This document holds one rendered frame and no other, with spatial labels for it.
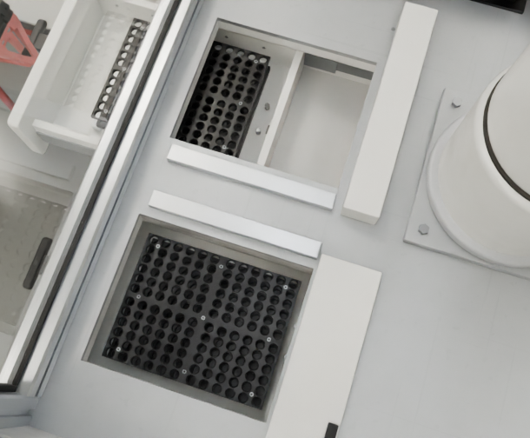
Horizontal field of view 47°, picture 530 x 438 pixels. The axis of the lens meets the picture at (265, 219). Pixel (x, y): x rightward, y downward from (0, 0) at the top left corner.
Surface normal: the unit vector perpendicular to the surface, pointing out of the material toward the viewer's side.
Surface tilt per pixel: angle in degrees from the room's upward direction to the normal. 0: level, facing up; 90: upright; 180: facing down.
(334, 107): 0
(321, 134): 0
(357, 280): 0
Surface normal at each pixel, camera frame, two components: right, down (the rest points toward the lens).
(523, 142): -0.89, 0.44
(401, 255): 0.00, -0.28
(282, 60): -0.31, 0.91
